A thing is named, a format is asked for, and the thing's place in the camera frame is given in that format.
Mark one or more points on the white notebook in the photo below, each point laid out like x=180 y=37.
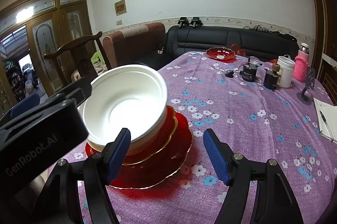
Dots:
x=330 y=113

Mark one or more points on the black pen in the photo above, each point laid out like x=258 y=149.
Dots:
x=327 y=126

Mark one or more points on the purple floral tablecloth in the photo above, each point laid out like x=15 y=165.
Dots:
x=254 y=121

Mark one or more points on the cream scalloped bowl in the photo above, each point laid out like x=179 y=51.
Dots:
x=112 y=148

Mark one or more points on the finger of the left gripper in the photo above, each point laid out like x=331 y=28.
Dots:
x=79 y=90
x=28 y=103

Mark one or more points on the small black clip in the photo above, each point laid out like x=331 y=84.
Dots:
x=230 y=74

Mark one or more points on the small wall plaque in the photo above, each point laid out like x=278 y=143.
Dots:
x=120 y=7

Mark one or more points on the white plastic jar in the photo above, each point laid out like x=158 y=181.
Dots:
x=286 y=71

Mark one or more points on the wooden door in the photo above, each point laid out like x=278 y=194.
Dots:
x=33 y=28

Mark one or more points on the black round device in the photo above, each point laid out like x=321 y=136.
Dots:
x=249 y=69

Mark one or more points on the brown armchair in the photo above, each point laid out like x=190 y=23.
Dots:
x=130 y=45

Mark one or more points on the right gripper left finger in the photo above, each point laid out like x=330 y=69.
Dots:
x=112 y=163

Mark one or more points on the dark jar with cork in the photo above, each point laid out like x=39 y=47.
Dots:
x=271 y=77

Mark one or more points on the person's hand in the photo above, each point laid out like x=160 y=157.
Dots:
x=37 y=184

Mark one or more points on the white bowl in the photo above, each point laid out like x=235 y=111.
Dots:
x=129 y=85
x=93 y=119

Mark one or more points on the large red glass plate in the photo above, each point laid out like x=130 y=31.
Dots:
x=161 y=165

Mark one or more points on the small red glass plate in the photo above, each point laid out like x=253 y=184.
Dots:
x=155 y=142

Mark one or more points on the wooden chair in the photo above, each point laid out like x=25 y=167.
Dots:
x=79 y=53

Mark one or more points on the black phone stand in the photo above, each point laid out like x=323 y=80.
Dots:
x=309 y=85

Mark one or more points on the pink sleeved bottle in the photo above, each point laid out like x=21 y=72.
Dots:
x=301 y=63

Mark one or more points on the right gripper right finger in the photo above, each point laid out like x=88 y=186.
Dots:
x=220 y=155

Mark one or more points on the black leather sofa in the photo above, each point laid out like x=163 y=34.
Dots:
x=178 y=41

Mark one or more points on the far red glass plate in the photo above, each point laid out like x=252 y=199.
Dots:
x=221 y=54

